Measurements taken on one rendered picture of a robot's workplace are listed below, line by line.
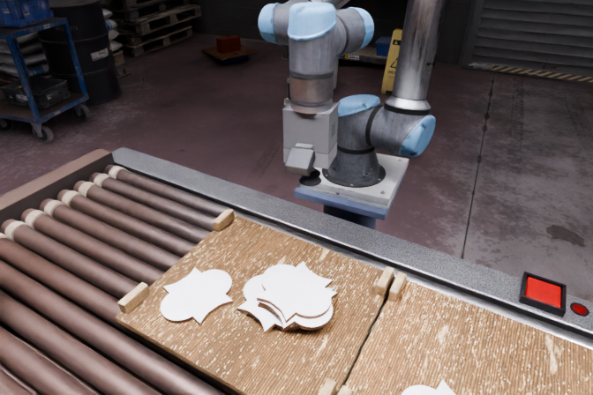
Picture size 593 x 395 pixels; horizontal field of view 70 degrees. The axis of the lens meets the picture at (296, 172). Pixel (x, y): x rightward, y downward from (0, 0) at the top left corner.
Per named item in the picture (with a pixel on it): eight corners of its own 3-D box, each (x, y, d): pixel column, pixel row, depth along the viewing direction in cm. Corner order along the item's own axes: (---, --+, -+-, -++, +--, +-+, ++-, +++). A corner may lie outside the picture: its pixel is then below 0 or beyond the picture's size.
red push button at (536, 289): (526, 280, 86) (528, 275, 85) (559, 292, 84) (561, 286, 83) (523, 301, 82) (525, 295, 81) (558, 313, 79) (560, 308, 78)
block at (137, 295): (144, 290, 81) (141, 280, 80) (151, 294, 80) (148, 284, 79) (119, 312, 77) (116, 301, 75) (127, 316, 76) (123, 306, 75)
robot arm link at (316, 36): (349, 3, 67) (318, 9, 61) (345, 71, 72) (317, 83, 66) (309, -1, 71) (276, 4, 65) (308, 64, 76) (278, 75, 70)
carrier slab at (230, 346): (232, 219, 103) (231, 213, 102) (394, 279, 86) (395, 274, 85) (116, 322, 77) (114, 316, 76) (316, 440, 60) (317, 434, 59)
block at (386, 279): (385, 274, 85) (386, 264, 83) (394, 278, 84) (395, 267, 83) (374, 294, 80) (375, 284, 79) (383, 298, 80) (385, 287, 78)
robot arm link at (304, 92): (326, 82, 67) (279, 78, 69) (326, 109, 69) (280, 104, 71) (338, 70, 73) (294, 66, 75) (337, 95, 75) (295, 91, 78)
